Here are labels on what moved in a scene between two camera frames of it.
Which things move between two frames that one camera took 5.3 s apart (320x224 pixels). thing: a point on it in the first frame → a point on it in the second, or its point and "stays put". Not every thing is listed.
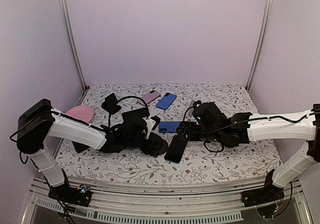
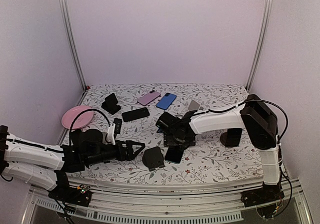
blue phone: [166, 101] stays put
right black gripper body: [195, 136] → [176, 140]
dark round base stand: [158, 146] → [153, 158]
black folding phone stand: [110, 104] stays put
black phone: [174, 152] stays put
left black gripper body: [145, 149] → [119, 155]
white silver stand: [190, 111] stays put
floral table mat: [184, 160] stays put
